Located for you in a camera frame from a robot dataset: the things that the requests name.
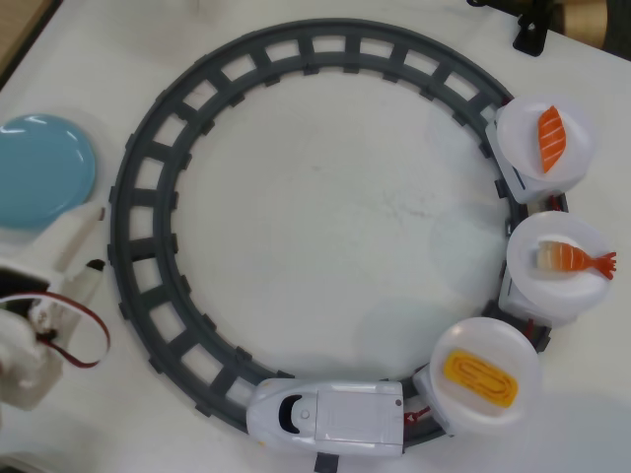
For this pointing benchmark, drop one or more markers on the black table clamp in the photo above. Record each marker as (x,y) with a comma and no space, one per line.
(531,34)

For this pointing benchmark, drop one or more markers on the tan wooden background object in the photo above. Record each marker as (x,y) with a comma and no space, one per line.
(584,22)

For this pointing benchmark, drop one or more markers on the blue round dish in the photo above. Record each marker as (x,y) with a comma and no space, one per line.
(39,172)

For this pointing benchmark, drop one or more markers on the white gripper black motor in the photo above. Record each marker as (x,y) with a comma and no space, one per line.
(55,246)

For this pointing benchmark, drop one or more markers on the white Shinkansen toy locomotive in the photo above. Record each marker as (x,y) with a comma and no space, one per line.
(345,414)

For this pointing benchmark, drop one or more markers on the grey circular toy train track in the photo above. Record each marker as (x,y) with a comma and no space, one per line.
(114,217)

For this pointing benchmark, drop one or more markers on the orange salmon sushi toy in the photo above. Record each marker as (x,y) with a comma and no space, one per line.
(551,138)

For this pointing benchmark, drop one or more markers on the yellow egg sushi toy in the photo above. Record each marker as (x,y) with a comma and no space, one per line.
(478,377)

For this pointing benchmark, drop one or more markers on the white round plastic plate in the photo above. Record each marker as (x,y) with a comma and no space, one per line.
(473,340)
(557,295)
(517,128)

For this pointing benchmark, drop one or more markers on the orange shrimp sushi toy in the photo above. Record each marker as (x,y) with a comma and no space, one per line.
(562,258)

